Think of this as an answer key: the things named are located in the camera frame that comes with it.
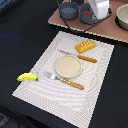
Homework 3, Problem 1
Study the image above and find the fork with wooden handle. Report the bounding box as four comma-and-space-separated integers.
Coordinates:
44, 72, 84, 90

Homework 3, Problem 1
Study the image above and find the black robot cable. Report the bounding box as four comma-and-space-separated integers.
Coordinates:
55, 0, 113, 34

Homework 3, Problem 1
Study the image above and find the white striped placemat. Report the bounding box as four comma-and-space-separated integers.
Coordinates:
13, 31, 114, 128

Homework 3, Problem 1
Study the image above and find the knife with wooden handle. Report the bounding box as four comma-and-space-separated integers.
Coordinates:
58, 49, 97, 63

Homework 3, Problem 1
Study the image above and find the large grey pot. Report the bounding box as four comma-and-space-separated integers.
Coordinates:
80, 3, 100, 24

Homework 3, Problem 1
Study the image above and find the yellow toy banana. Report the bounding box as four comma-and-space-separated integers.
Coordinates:
17, 73, 38, 82

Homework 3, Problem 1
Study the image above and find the small grey pot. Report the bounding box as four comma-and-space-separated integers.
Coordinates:
58, 2, 79, 20

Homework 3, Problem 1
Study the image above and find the orange toy bread loaf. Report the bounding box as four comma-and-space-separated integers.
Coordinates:
75, 40, 96, 54

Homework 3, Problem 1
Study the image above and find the pink wooden board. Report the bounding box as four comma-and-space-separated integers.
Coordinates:
48, 0, 128, 43

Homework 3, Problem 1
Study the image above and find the round beige plate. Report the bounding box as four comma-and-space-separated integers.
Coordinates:
55, 55, 82, 79

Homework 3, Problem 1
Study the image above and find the cream bowl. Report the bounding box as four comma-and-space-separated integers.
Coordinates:
116, 4, 128, 30

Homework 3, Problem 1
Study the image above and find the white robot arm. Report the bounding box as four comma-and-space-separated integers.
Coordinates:
88, 0, 109, 19

